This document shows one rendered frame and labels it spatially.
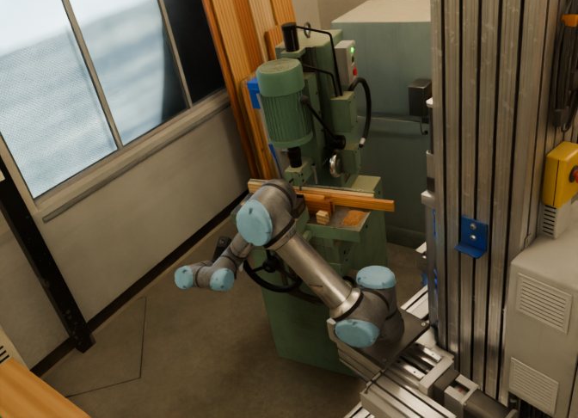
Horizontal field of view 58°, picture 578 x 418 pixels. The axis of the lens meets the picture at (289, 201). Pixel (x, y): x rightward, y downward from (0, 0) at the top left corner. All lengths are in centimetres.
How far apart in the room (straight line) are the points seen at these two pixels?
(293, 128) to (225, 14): 166
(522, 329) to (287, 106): 111
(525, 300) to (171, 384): 198
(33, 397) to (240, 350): 105
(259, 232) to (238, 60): 234
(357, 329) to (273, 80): 96
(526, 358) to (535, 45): 81
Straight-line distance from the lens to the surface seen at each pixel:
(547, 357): 152
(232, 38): 361
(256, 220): 140
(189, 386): 288
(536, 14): 115
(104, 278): 334
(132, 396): 297
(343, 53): 222
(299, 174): 217
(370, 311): 153
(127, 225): 334
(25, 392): 249
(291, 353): 278
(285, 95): 199
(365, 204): 217
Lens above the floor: 210
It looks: 31 degrees down
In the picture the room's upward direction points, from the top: 11 degrees counter-clockwise
